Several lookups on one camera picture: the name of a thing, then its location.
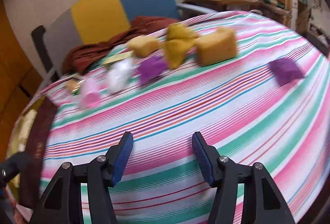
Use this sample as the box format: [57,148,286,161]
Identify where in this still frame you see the gold metal tin tray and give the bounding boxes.
[7,95,58,210]

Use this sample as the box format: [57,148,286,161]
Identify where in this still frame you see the yellow sponge block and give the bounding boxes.
[126,35,160,58]

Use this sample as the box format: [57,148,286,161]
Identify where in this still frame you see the yellow plush toy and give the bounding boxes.
[163,23,199,69]

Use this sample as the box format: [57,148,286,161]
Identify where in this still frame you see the wooden side desk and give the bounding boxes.
[183,0,292,28]

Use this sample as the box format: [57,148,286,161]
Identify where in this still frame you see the grey yellow blue headboard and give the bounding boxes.
[43,0,180,72]

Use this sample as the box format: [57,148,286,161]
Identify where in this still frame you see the wooden wardrobe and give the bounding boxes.
[0,0,42,160]

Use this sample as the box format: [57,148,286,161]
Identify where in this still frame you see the noodle snack packet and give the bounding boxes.
[65,77,85,95]

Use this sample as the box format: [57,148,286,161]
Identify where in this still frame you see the green gold small box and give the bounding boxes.
[102,51,134,66]

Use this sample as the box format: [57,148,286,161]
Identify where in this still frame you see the dark red blanket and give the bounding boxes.
[61,16,179,75]

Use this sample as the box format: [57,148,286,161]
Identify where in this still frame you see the striped pink green bedsheet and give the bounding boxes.
[39,11,329,223]

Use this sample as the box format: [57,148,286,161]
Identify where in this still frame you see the purple cube block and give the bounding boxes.
[269,58,305,86]

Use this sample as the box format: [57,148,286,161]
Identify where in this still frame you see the large yellow sponge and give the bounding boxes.
[194,27,238,66]

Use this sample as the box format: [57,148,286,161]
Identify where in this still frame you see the pink hair roller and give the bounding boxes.
[79,78,101,108]

